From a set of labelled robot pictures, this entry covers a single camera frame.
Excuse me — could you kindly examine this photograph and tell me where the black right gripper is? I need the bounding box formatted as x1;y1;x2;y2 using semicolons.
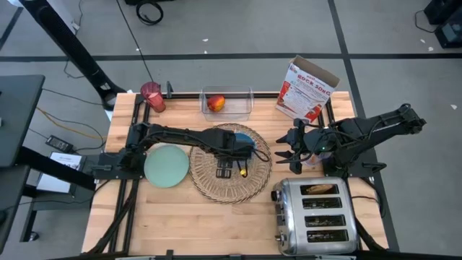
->
274;118;331;174

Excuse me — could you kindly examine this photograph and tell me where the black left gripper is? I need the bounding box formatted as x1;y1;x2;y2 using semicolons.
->
212;129;256;180

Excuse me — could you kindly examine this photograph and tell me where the metal spoon orange handle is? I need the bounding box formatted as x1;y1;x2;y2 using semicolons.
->
236;159;250;178

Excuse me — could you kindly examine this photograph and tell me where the blue bowl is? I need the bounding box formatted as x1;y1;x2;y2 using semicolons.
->
233;131;258;152

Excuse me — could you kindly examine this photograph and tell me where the brown toast slice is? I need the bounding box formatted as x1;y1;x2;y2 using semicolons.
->
305;183;339;195

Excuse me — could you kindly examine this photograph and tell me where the light green plate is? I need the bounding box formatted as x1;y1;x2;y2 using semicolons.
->
143;144;191;189

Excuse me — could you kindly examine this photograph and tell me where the white red cereal box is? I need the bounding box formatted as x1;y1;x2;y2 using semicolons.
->
275;54;341;124

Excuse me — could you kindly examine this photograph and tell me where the red yellow apple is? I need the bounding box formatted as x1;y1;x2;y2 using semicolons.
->
206;94;227;113

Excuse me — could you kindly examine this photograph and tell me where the red translucent plastic cup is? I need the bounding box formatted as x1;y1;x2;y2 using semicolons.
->
139;81;167;113

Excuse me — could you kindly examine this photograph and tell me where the round woven placemat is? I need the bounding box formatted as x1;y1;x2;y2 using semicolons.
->
188;122;274;205

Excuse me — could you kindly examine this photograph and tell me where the clear plastic container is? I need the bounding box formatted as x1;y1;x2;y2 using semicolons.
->
199;85;255;122

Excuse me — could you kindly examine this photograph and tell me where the silver four-slot toaster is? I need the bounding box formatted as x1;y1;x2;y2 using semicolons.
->
270;175;359;256

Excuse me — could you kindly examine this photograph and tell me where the black power adapter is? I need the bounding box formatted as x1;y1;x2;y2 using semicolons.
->
45;134;75;154

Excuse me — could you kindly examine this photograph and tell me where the black desk leg beam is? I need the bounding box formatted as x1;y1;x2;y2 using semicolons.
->
0;146;97;254

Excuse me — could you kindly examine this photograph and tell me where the white paper booklet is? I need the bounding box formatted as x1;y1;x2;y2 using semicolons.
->
35;151;83;194

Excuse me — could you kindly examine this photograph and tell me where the black tower stand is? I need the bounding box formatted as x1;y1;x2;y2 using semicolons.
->
19;0;127;111

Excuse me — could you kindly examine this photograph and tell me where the black equipment box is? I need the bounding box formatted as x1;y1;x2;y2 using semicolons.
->
424;0;462;50

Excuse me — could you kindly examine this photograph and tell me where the black desk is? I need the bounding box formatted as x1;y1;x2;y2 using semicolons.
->
0;74;46;169

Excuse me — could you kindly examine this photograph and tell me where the black metal table frame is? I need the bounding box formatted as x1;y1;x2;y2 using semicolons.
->
86;92;391;260

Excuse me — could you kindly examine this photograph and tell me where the long black floor cable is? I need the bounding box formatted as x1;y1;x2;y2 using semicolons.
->
115;0;154;82

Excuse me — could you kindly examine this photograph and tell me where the yellow floor cable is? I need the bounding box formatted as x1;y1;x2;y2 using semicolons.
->
35;106;108;140

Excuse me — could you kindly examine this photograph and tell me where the coiled black cable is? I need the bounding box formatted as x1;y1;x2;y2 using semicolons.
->
135;0;165;26

